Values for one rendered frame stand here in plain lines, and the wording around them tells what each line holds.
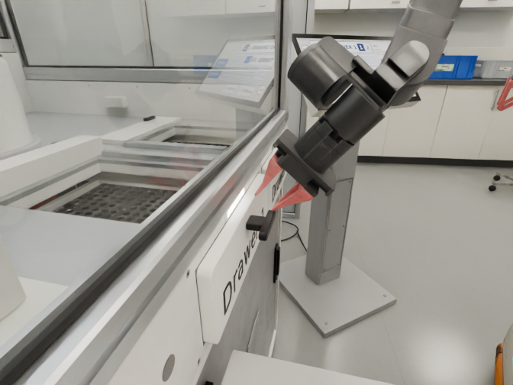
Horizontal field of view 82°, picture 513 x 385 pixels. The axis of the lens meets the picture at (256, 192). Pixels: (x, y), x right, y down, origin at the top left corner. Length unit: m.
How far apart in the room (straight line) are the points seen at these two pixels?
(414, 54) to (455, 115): 3.37
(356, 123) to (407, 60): 0.08
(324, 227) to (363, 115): 1.10
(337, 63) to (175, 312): 0.33
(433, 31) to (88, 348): 0.43
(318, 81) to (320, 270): 1.29
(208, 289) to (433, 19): 0.39
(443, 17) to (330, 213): 1.09
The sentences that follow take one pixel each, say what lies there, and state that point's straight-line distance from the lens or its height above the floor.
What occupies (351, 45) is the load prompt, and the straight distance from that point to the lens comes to 1.33.
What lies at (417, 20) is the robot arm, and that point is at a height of 1.17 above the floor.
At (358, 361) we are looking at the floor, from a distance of 1.45.
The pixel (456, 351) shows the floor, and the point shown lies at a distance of 1.65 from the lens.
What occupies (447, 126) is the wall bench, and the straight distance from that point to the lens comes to 3.75.
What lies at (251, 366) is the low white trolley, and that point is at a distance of 0.45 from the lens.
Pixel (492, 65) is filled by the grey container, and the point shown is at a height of 1.03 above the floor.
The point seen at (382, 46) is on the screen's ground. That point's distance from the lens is 1.45.
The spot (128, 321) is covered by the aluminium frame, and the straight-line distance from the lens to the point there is 0.24.
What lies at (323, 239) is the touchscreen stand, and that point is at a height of 0.32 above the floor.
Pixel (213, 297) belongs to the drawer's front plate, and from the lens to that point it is 0.34.
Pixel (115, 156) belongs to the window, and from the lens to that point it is 0.22.
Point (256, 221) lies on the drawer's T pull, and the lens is 0.43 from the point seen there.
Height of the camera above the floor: 1.13
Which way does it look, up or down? 25 degrees down
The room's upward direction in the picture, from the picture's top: straight up
